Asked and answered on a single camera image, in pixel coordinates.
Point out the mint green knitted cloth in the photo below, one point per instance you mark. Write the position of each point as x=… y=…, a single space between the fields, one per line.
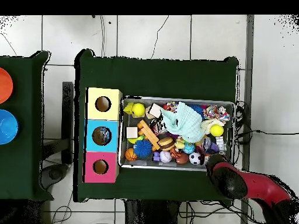
x=184 y=121

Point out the packet with blue label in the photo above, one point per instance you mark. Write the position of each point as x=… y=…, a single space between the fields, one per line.
x=106 y=135

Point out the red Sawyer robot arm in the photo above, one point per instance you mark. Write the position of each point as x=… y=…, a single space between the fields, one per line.
x=261 y=186

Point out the wooden box with three holes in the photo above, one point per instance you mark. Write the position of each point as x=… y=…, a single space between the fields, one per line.
x=112 y=112

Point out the silver mesh bin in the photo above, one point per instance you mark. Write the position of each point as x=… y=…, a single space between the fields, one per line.
x=144 y=163

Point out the orange plastic toy block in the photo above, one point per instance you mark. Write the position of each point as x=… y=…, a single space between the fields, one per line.
x=149 y=134

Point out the wooden cube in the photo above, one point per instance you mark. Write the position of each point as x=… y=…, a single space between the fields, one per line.
x=156 y=110
x=132 y=132

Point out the blue spiky ball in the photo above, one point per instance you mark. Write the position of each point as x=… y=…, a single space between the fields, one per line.
x=143 y=148

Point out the toy burger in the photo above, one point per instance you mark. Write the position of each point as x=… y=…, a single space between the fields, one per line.
x=166 y=143

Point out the yellow cheese wedge toy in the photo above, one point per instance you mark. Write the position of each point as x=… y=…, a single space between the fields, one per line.
x=128 y=108

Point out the orange toy basketball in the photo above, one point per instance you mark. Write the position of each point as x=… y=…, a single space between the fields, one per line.
x=130 y=154

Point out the dark green table cloth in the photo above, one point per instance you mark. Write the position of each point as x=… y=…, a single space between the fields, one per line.
x=158 y=77
x=23 y=163

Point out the small yellow tennis ball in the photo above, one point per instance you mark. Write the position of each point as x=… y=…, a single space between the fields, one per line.
x=216 y=130

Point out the blue plastic bowl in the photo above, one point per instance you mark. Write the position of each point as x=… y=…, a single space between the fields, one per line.
x=7 y=127

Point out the orange plastic bowl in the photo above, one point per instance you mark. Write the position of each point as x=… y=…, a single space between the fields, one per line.
x=4 y=85

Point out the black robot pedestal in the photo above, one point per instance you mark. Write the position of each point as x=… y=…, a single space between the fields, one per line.
x=151 y=213

